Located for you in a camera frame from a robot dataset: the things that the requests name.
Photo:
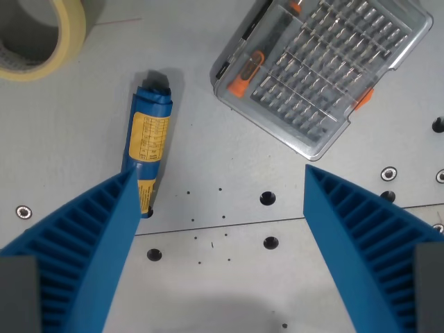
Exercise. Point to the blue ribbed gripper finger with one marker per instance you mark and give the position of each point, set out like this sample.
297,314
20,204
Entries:
93,249
357,243

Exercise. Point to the rolled blue bag yellow label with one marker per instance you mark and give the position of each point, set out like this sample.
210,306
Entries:
148,138

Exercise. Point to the silver table screw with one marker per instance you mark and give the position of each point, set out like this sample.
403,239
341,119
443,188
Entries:
440,175
438,227
23,211
388,173

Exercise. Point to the clear screwdriver bit set case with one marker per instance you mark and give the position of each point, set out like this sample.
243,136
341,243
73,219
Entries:
320,74

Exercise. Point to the yellow masking tape roll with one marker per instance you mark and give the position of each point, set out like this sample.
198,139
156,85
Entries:
45,38

